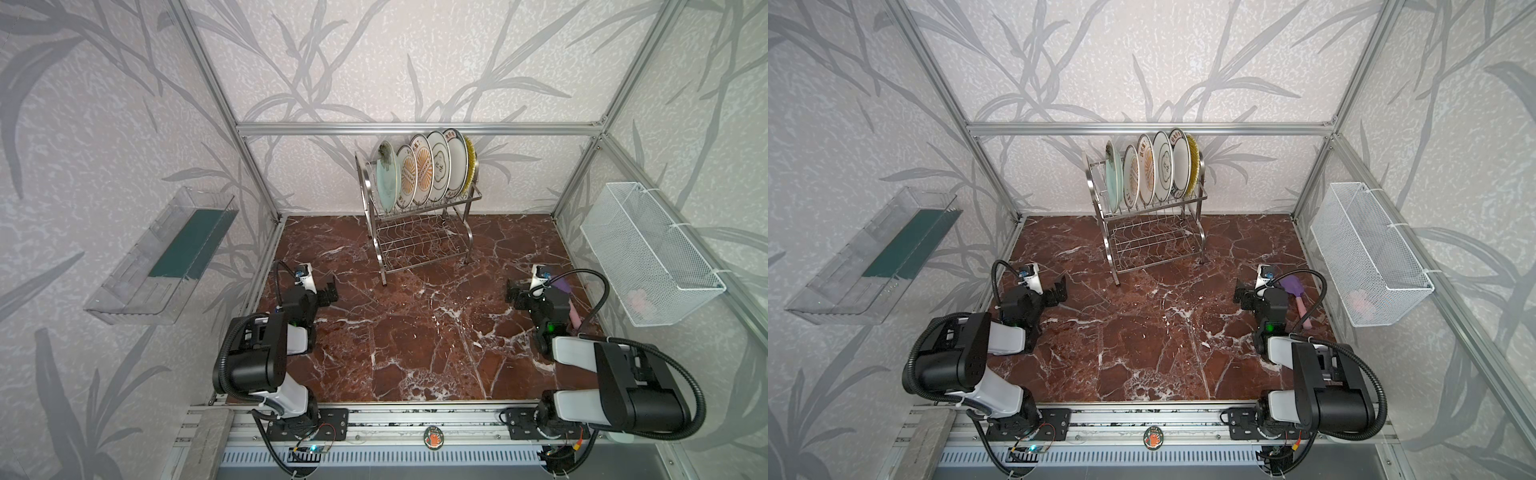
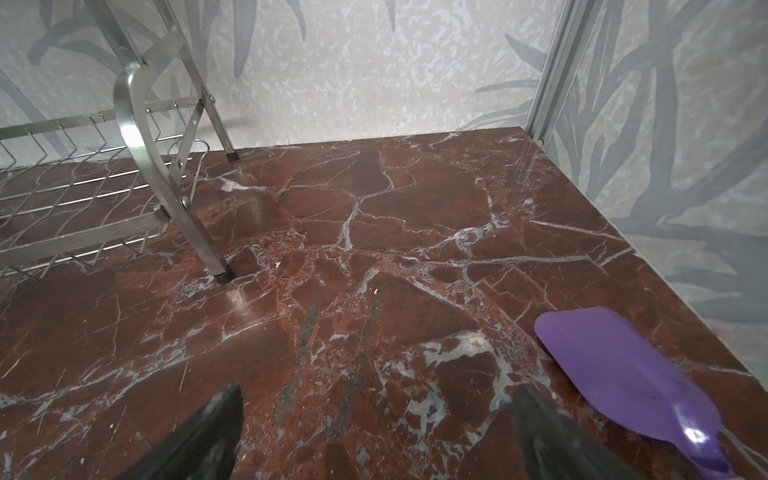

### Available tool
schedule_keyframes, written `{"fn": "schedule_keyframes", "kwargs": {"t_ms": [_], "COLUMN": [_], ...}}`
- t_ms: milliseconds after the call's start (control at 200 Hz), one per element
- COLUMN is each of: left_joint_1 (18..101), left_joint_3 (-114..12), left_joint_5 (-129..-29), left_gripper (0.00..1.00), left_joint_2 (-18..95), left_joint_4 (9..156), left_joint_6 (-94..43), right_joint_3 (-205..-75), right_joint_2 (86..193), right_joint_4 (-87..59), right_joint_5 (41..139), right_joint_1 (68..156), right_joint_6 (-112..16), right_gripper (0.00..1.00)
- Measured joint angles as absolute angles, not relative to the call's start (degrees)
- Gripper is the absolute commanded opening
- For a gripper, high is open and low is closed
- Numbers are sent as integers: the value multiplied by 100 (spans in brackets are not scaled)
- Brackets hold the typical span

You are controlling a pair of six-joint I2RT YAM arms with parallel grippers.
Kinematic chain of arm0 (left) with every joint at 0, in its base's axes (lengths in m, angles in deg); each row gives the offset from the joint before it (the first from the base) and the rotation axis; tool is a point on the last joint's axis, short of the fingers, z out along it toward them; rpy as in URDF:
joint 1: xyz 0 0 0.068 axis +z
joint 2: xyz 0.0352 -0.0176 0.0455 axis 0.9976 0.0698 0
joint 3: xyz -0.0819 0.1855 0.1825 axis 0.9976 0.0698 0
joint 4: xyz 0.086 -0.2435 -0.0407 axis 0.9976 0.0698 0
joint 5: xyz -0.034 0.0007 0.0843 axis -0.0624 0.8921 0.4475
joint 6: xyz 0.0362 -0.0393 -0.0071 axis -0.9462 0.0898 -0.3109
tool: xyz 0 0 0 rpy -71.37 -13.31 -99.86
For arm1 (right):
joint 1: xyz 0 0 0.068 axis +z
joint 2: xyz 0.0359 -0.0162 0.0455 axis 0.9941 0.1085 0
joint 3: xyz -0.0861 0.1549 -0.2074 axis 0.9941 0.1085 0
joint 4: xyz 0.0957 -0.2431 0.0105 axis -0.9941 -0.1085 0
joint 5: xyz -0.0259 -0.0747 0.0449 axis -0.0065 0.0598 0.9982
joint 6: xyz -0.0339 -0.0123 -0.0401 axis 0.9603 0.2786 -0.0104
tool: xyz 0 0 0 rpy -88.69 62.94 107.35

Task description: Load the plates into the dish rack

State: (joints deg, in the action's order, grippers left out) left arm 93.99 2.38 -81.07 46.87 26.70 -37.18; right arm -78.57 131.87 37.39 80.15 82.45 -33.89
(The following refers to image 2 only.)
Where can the purple pink spatula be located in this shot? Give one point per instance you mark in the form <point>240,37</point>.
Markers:
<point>631,383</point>

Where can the aluminium cage frame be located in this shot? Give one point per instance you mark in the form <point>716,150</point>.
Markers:
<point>574,30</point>

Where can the steel two-tier dish rack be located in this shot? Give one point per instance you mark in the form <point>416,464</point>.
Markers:
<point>75,188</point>

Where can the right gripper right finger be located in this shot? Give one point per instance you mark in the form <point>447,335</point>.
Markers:
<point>555,447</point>

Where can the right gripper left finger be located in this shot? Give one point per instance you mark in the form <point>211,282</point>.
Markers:
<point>205,446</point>

